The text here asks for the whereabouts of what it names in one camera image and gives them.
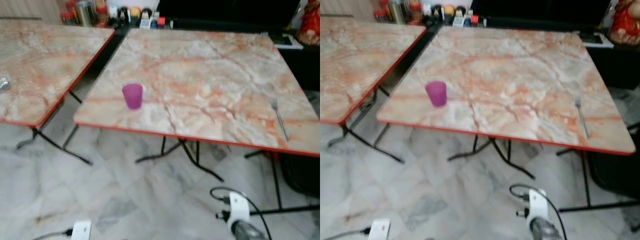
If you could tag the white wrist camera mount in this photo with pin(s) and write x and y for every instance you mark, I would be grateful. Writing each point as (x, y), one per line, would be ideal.
(538, 204)
(239, 207)
(379, 230)
(81, 231)

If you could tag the black chair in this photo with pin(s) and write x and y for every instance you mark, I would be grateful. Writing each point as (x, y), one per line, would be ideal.
(302, 175)
(615, 175)

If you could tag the white paper stack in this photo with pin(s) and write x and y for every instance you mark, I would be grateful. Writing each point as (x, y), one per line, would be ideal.
(607, 44)
(295, 46)

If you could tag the small white box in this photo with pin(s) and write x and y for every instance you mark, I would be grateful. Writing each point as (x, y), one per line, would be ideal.
(458, 22)
(145, 24)

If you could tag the black flat notebook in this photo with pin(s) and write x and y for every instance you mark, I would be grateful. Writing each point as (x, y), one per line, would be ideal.
(283, 39)
(593, 37)

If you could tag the red lidded jar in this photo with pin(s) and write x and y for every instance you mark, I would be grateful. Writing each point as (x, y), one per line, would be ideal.
(67, 18)
(381, 15)

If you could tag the red orange figurine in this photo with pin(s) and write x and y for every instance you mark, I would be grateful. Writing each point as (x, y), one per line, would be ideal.
(311, 22)
(626, 21)

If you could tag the silver metal canister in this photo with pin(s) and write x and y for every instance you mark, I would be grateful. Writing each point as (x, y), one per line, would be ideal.
(396, 12)
(85, 14)

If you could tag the silver metal fork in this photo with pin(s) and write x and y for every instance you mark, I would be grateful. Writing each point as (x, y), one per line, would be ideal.
(280, 120)
(581, 118)

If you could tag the silver metal spoon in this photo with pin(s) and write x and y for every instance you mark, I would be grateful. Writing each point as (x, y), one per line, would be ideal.
(4, 85)

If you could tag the black television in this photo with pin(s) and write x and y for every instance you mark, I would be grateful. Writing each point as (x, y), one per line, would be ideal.
(225, 11)
(540, 10)

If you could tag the marble pattern folding table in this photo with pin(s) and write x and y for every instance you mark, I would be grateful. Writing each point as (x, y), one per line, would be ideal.
(510, 75)
(360, 55)
(40, 60)
(210, 75)

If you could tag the purple plastic cup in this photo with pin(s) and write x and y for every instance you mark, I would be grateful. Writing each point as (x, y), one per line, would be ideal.
(436, 93)
(132, 96)

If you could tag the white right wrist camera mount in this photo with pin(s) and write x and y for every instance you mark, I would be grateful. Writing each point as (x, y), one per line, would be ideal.
(538, 204)
(239, 207)

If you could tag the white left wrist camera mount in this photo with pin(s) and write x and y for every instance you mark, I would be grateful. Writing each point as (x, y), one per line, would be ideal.
(379, 230)
(81, 231)

